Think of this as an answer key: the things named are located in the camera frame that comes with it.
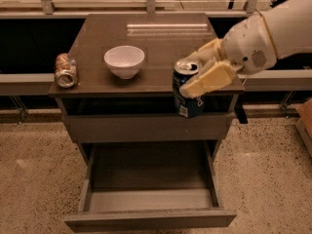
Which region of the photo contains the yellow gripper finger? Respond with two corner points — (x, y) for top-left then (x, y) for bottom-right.
(187, 38), (223, 62)
(186, 60), (236, 97)

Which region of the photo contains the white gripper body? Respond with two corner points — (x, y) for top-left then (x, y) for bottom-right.
(221, 13), (277, 75)

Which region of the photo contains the blue pepsi can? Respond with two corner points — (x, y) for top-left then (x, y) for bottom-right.
(173, 58), (204, 118)

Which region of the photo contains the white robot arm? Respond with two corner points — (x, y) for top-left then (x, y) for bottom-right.
(179, 0), (312, 98)

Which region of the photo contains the grey drawer cabinet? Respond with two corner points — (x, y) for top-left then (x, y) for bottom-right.
(49, 14), (244, 159)

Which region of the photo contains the open bottom grey drawer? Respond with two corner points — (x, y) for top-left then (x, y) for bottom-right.
(64, 140), (236, 232)

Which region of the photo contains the grey upper drawer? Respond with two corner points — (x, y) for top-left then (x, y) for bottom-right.
(63, 113), (234, 143)

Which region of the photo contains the crushed orange soda can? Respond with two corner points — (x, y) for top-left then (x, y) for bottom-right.
(55, 53), (78, 88)

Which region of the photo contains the white bowl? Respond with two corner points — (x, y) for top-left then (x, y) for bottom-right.
(103, 46), (145, 79)

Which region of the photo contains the cardboard box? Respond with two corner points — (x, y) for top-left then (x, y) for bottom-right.
(296, 98), (312, 157)

